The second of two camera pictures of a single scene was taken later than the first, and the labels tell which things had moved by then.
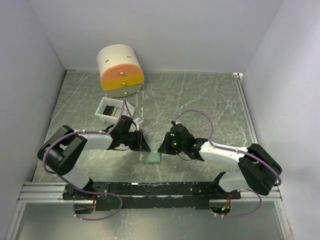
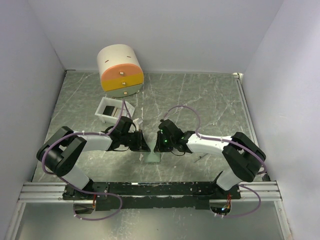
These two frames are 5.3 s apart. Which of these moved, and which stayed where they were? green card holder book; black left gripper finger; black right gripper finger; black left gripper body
Moved: black right gripper finger
Stayed: green card holder book; black left gripper finger; black left gripper body
